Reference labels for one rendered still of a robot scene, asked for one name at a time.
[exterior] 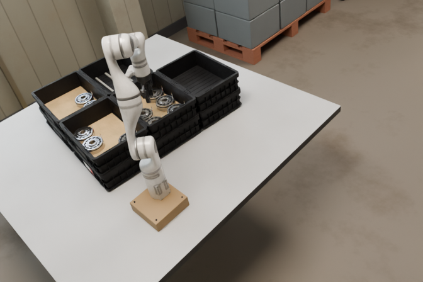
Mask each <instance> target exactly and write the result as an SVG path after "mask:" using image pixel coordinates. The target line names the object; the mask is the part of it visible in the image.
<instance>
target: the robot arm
mask: <svg viewBox="0 0 423 282"><path fill-rule="evenodd" d="M101 43H102V49H103V53H104V56H105V59H106V62H107V64H108V68H109V70H110V74H111V78H112V80H113V85H114V88H115V93H116V98H117V102H118V106H119V109H120V113H121V116H122V119H123V123H124V126H125V131H126V135H127V142H128V148H129V152H130V155H131V157H132V159H133V160H135V161H137V160H141V161H140V163H139V167H140V170H141V172H142V176H143V177H144V181H145V183H146V185H147V189H148V191H149V193H150V196H151V197H152V198H153V199H156V200H162V199H163V198H165V197H166V196H167V195H168V194H169V193H170V192H171V190H170V188H169V185H168V182H167V179H166V176H165V174H164V170H163V168H162V164H161V160H160V157H159V154H158V151H157V146H156V142H155V140H154V138H153V136H145V137H138V138H136V137H135V128H136V125H137V122H138V119H139V117H140V114H141V112H142V108H143V103H142V98H141V95H142V97H143V99H145V100H146V103H151V100H150V96H153V95H154V94H153V90H152V86H153V83H152V74H151V72H150V67H149V65H148V63H147V59H146V56H145V37H144V34H143V33H141V32H135V33H128V34H126V33H121V34H117V35H110V36H105V37H103V38H102V42H101ZM136 48H139V49H138V50H136V51H135V49H136ZM129 57H130V59H131V61H132V65H130V66H129V67H128V70H127V72H126V74H125V75H124V73H123V72H122V71H121V69H120V67H119V65H118V64H117V61H116V60H120V59H127V58H129ZM134 75H135V77H136V80H137V81H138V82H139V83H141V88H142V89H140V90H139V89H138V87H137V86H136V85H135V84H134V83H133V82H132V81H131V80H130V79H129V78H131V77H132V76H134ZM146 90H148V91H146ZM140 93H141V95H140Z"/></svg>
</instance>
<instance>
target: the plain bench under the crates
mask: <svg viewBox="0 0 423 282"><path fill-rule="evenodd" d="M192 50H195V49H194V48H191V47H189V46H186V45H183V44H181V43H178V42H175V41H173V40H170V39H168V38H166V37H162V36H160V35H158V34H156V35H154V36H152V37H150V38H148V39H146V41H145V56H146V59H147V63H148V65H149V67H150V69H152V70H153V72H155V71H156V70H157V69H159V68H160V67H162V66H164V65H166V64H168V63H170V62H172V61H173V60H176V59H177V58H179V57H181V56H183V55H184V54H186V53H188V52H190V51H192ZM200 52H201V51H200ZM202 53H204V52H202ZM204 54H205V55H207V56H209V57H211V58H213V59H215V60H217V61H219V62H221V63H223V64H225V65H227V66H229V67H231V68H233V69H235V70H237V71H238V72H239V77H238V78H237V80H239V82H238V86H239V87H240V94H239V96H240V102H241V103H242V104H241V105H240V106H239V107H238V108H236V109H234V110H233V111H231V112H230V113H228V114H227V115H225V116H224V117H222V118H221V119H219V120H217V121H216V122H215V123H213V124H211V125H210V126H209V127H207V128H201V132H199V133H197V134H196V135H195V136H193V137H191V138H190V139H189V140H187V141H185V142H184V143H182V144H181V145H179V146H178V147H176V148H175V149H173V150H172V151H170V152H168V153H167V154H166V155H164V156H162V157H161V158H160V160H161V164H162V168H163V170H164V174H165V176H166V179H167V182H168V183H169V184H171V185H172V186H174V187H175V188H176V189H178V190H179V191H180V192H182V193H183V194H184V195H186V196H187V197H188V201H189V206H187V207H186V208H185V209H184V210H183V211H182V212H181V213H180V214H179V215H177V216H176V217H175V218H174V219H173V220H171V221H170V222H169V223H168V224H167V225H166V226H165V227H164V228H163V229H162V230H160V231H159V232H158V231H156V229H155V228H153V227H152V226H151V225H150V224H148V223H147V222H146V221H145V220H144V219H143V218H141V217H140V216H139V215H137V214H136V213H135V212H134V211H133V210H132V207H131V205H130V202H131V201H132V200H133V199H135V198H136V197H137V196H138V195H139V194H140V193H142V192H143V191H144V190H146V189H147V185H146V183H145V181H144V177H143V176H142V172H141V171H140V172H138V173H136V174H135V175H133V176H132V177H130V178H129V179H127V180H126V181H124V182H123V183H121V184H120V185H118V186H117V187H115V188H113V189H112V190H111V191H107V190H105V188H104V187H103V186H102V185H101V184H100V183H99V181H98V180H97V179H96V178H95V177H94V176H93V175H92V174H91V173H90V172H89V170H88V169H87V168H86V167H85V166H84V164H83V163H82V162H81V161H80V160H79V159H78V158H77V157H76V156H75V154H74V152H72V151H71V150H70V148H68V146H66V144H65V143H64V142H63V141H62V140H61V139H60V137H59V136H58V135H57V134H56V133H55V132H54V131H53V130H52V129H51V128H50V126H49V125H48V124H47V123H46V121H47V120H46V119H45V118H44V116H43V115H42V113H41V112H40V110H39V105H38V104H37V102H36V103H34V104H32V105H30V106H29V107H27V108H25V109H23V110H21V111H20V112H18V113H16V114H15V115H13V116H11V117H9V118H7V119H6V120H4V121H2V122H1V123H0V212H1V214H2V215H3V216H4V218H5V219H6V220H7V221H8V222H9V224H10V225H11V226H12V227H13V228H14V230H15V231H16V233H17V234H18V235H19V236H20V237H21V239H22V240H23V241H24V243H25V244H26V245H27V246H28V247H29V249H30V250H31V251H32V253H34V255H35V256H36V257H37V259H38V260H39V261H40V262H41V264H42V265H43V266H44V268H45V269H46V270H47V271H48V272H49V274H50V275H51V276H52V277H53V279H54V280H55V281H56V282H166V281H167V280H168V279H169V278H170V277H171V276H172V275H173V274H174V273H175V272H176V271H177V270H178V269H179V268H180V267H181V266H182V265H183V264H184V263H185V262H186V261H187V260H188V259H189V258H190V257H191V256H192V255H193V254H194V253H195V252H196V251H197V250H198V249H200V248H201V247H202V246H203V245H204V244H205V243H206V242H207V241H208V240H209V239H210V238H211V237H212V236H213V235H214V234H215V233H216V232H217V231H218V230H219V229H220V228H221V227H223V226H224V225H225V224H226V223H227V222H228V221H229V220H230V219H231V218H232V217H233V216H234V215H235V214H236V213H237V212H238V211H239V210H240V209H241V208H242V207H243V206H244V205H245V204H246V203H247V202H248V201H249V200H250V199H251V198H252V197H253V196H254V195H255V194H256V193H257V192H258V191H259V190H260V189H261V188H262V187H263V186H264V185H265V184H266V183H267V182H268V181H269V180H271V179H272V178H273V177H274V176H275V175H276V174H277V173H278V172H279V171H280V170H281V169H282V168H283V167H284V166H285V165H286V164H287V163H288V162H289V161H290V160H291V159H292V158H293V157H294V156H296V155H297V153H299V151H301V150H302V148H304V146H306V144H308V143H309V141H311V139H313V138H314V136H316V134H318V133H319V132H320V131H321V130H322V129H323V128H324V127H325V126H326V125H327V124H328V123H329V122H330V121H331V120H332V119H333V118H334V117H335V116H336V115H337V114H338V113H339V112H340V111H341V106H340V105H338V104H335V103H332V102H330V101H327V100H325V99H322V98H319V97H317V96H314V95H312V94H309V93H306V92H304V91H301V90H299V89H296V88H294V87H291V86H289V85H286V84H283V83H281V82H278V81H275V80H273V79H270V78H268V77H266V76H262V75H260V74H258V73H255V72H253V71H251V70H247V69H245V68H243V67H240V66H238V65H235V64H232V63H230V62H227V61H225V60H222V59H219V58H217V57H214V56H212V55H209V54H206V53H204Z"/></svg>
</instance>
